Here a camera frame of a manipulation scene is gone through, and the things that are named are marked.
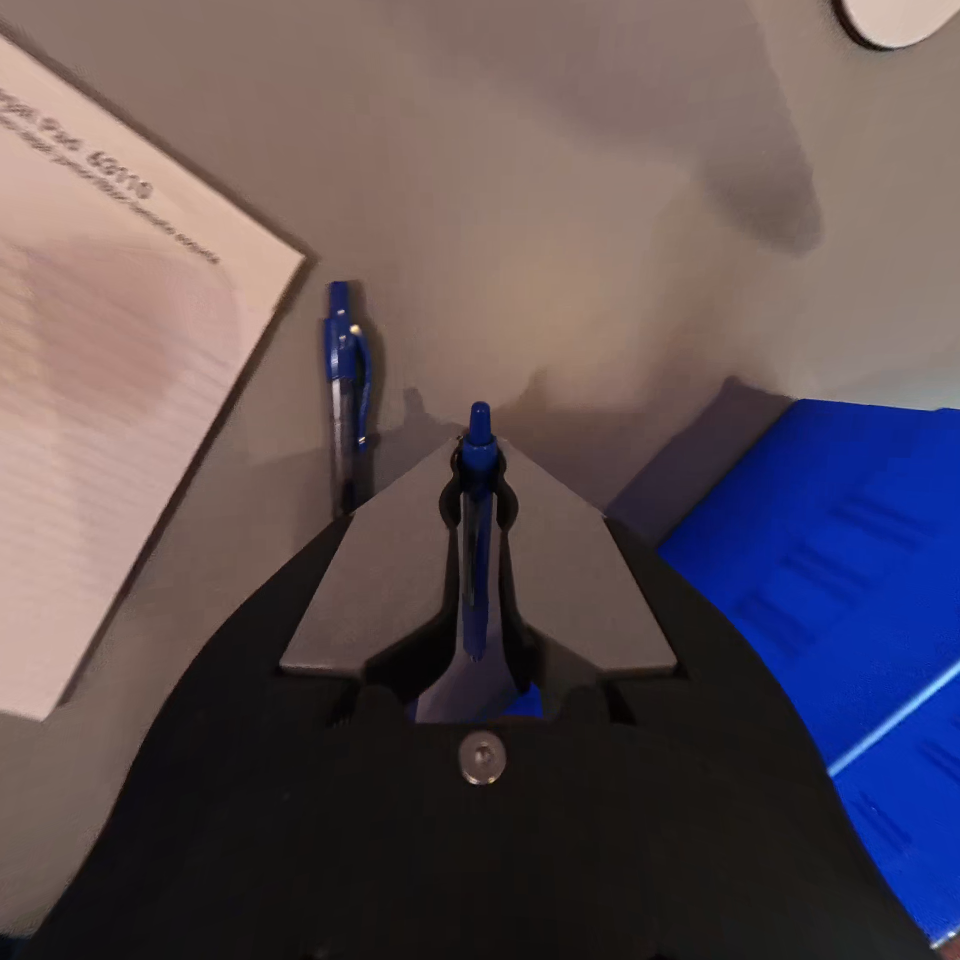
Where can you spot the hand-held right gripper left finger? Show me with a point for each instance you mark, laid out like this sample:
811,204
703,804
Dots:
375,592

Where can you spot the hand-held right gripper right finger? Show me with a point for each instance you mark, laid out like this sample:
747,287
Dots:
577,592

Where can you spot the blue retractable pen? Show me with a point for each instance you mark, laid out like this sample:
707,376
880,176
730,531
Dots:
474,615
341,352

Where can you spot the white lined legal pad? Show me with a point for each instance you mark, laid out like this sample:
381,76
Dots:
112,375

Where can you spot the grey desk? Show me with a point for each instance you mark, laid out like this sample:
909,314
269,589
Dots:
525,225

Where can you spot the white desk stand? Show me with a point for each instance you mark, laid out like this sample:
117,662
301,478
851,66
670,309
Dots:
892,19

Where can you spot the blue plastic bin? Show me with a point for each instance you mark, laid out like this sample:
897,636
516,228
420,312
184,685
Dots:
825,562

